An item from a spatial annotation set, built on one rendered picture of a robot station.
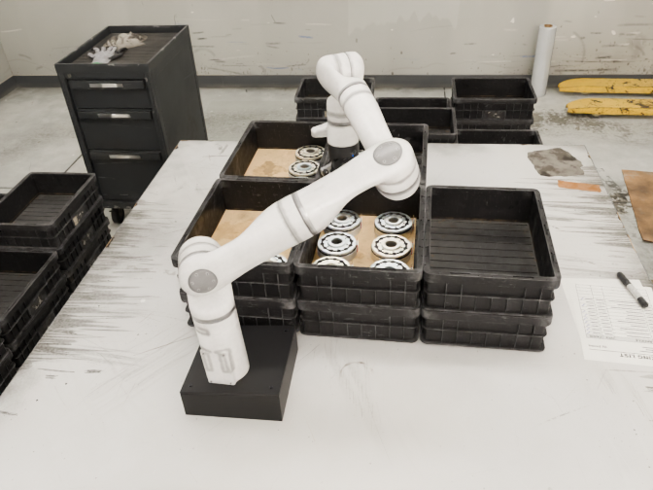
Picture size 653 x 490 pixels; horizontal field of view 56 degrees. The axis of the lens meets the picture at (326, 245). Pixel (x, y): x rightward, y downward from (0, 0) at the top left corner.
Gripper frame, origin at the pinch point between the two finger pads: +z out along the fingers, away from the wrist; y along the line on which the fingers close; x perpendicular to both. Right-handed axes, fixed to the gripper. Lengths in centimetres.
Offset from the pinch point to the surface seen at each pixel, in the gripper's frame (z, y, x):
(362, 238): 17.4, 5.8, 0.6
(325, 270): 8.0, -17.1, -14.3
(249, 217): 17.2, -12.7, 30.2
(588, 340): 30, 32, -54
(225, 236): 17.2, -22.8, 25.7
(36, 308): 61, -71, 91
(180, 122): 49, 27, 178
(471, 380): 30, 1, -45
